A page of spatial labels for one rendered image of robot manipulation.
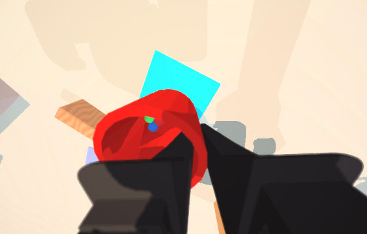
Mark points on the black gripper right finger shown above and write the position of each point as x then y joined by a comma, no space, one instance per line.
237,175

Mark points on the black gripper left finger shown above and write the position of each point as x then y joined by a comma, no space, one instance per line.
167,176

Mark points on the green marble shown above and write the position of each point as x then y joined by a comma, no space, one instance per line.
149,119

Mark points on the orange flat bar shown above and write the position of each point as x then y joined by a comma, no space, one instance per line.
81,116

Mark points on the blue marble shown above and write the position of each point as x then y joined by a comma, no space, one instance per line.
152,127

